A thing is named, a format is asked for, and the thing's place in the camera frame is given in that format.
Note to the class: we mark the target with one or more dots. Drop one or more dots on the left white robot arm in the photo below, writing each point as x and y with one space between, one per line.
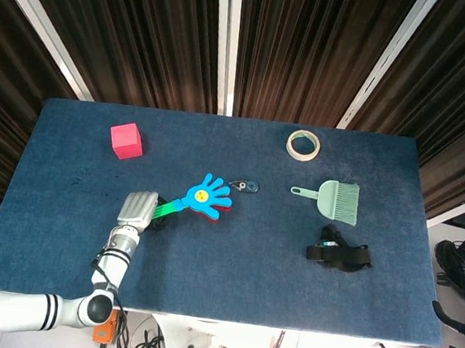
14 309

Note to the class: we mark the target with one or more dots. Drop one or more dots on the dark brown curtain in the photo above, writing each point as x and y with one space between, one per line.
148 28

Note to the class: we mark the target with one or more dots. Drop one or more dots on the white frame rail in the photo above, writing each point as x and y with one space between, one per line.
461 214

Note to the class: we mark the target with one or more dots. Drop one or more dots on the beige masking tape roll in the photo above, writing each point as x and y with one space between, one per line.
290 147

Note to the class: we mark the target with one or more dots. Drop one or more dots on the red foam cube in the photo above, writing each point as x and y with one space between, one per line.
127 142

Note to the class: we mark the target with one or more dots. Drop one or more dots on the white frame post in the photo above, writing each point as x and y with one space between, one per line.
388 57
228 44
37 12

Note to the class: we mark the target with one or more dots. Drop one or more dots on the blue table cloth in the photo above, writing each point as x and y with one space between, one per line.
246 283

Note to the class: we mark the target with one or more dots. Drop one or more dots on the mint green hand brush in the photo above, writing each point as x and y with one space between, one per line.
329 198

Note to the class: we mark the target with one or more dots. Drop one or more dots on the orange device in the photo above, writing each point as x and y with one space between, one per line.
102 333

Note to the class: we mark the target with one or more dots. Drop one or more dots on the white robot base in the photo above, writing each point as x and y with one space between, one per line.
202 345

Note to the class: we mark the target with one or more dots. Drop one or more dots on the blue correction tape dispenser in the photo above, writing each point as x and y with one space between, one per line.
250 186

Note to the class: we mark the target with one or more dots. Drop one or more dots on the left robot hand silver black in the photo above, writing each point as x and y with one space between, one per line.
137 209

